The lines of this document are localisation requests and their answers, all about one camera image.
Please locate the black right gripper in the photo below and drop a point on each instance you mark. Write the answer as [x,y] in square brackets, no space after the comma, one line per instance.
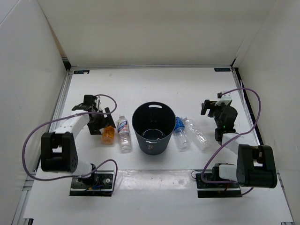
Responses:
[205,106]

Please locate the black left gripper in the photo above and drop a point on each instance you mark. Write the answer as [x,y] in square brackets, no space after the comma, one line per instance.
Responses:
[94,129]

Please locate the orange juice bottle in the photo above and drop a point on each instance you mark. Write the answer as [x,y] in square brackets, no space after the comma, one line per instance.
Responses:
[108,135]

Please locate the clear bottle white red label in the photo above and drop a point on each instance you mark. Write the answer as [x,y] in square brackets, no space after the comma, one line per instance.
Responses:
[124,137]

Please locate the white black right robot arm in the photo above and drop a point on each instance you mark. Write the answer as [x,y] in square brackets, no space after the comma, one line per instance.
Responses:
[227,173]

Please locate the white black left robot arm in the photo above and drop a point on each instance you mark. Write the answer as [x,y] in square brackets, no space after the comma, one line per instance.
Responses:
[58,150]

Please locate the dark grey plastic bin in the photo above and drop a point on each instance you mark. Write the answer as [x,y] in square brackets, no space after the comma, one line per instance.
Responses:
[153,124]

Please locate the clear unlabelled plastic bottle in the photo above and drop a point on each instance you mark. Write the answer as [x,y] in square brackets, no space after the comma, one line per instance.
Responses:
[196,134]

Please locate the dark logo sticker right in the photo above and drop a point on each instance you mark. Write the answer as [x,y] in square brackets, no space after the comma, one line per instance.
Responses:
[222,69]

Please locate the dark logo sticker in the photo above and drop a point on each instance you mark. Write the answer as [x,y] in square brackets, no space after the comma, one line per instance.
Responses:
[80,72]
[222,69]

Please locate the clear bottle blue label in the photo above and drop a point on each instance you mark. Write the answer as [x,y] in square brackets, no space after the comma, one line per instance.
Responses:
[181,137]

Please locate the dark logo sticker left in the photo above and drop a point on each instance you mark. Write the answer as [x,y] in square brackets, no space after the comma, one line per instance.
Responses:
[80,72]

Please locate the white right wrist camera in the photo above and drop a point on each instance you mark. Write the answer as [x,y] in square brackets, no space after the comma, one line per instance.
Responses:
[223,99]

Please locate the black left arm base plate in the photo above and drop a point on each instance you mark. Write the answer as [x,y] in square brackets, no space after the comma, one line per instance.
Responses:
[101,183]

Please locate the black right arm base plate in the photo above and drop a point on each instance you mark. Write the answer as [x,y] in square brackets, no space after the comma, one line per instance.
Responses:
[224,190]

